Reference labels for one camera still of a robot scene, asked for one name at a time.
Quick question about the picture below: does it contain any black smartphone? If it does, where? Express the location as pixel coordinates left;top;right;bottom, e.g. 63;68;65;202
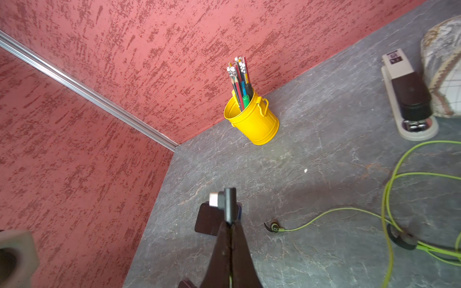
194;202;225;236

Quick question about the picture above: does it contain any yellow bucket pen holder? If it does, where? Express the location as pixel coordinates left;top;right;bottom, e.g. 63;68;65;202
223;91;280;145

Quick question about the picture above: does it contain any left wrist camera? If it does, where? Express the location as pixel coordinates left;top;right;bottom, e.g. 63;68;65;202
1;230;40;288

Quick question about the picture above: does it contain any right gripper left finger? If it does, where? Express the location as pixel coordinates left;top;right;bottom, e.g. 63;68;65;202
200;222;231;288

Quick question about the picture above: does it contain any beige black stapler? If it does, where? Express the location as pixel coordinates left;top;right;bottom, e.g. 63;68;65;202
381;49;439;142

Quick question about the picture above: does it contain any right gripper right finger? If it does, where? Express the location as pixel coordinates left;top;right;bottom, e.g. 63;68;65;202
230;220;262;288

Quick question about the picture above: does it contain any pens and pencils bunch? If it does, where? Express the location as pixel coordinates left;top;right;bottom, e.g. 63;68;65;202
226;56;255;112

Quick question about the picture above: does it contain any left corner aluminium post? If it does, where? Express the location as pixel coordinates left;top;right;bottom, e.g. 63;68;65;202
1;31;178;152

